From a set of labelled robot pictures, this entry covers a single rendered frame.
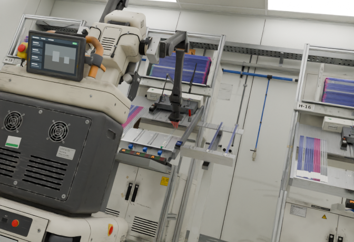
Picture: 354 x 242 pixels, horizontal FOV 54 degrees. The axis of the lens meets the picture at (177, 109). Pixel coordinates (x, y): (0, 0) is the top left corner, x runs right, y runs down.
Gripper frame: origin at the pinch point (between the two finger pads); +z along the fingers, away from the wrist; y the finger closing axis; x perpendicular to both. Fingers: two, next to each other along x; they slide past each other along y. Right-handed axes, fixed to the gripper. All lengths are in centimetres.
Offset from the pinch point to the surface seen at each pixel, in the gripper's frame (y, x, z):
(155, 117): 21.6, -12.2, 2.4
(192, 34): 16, -89, -44
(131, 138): 26.2, 21.6, 2.2
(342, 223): -123, 21, 36
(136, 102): 47, -29, 3
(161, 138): 5.7, 15.1, 2.2
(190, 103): -1.3, -33.3, -3.5
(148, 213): 8, 38, 55
